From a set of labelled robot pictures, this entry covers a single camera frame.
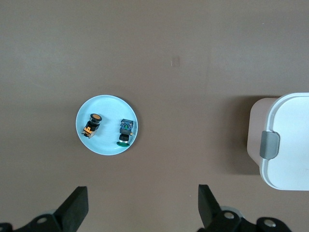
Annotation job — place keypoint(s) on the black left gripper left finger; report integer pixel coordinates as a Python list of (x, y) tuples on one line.
[(72, 212)]

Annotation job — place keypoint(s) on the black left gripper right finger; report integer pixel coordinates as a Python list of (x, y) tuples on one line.
[(210, 212)]

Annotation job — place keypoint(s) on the orange push button switch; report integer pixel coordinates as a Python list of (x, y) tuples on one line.
[(91, 125)]

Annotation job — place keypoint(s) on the light blue round plate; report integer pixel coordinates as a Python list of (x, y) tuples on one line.
[(108, 140)]

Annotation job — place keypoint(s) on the white lunch box grey latches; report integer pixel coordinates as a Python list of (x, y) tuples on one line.
[(289, 145)]

